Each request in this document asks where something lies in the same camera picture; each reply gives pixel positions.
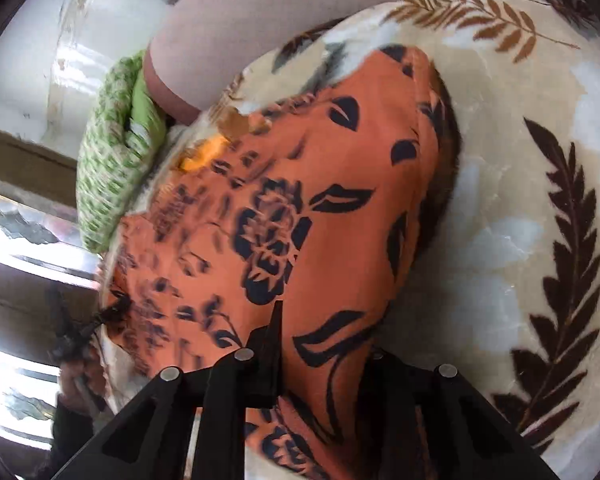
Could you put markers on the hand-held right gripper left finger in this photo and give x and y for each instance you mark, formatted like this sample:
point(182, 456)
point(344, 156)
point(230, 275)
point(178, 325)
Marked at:
point(270, 355)

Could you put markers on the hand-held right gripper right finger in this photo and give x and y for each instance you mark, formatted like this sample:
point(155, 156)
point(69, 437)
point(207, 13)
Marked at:
point(450, 410)

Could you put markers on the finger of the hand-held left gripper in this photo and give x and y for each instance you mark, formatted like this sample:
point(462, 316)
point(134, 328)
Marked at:
point(112, 310)

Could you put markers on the orange floral garment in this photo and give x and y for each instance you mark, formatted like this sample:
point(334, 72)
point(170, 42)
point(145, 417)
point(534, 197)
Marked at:
point(305, 170)

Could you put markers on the person's left forearm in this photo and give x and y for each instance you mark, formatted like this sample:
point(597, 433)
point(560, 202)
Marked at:
point(72, 435)

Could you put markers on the person's left hand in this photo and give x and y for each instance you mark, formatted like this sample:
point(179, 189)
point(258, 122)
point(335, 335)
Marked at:
point(80, 385)

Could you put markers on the patterned glass window pane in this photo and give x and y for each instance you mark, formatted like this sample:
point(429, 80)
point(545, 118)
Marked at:
point(15, 390)
point(30, 235)

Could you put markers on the green patterned pillow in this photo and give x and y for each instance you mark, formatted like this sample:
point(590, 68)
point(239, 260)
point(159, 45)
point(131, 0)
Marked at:
point(105, 160)

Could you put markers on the cream leaf-print blanket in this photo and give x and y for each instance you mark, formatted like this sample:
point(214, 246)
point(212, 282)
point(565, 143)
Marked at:
point(505, 160)

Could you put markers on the pink bed sheet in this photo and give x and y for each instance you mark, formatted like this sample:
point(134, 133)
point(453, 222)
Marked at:
point(255, 20)

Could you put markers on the brown wooden window frame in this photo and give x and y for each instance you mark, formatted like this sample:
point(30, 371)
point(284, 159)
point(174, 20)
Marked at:
point(20, 310)

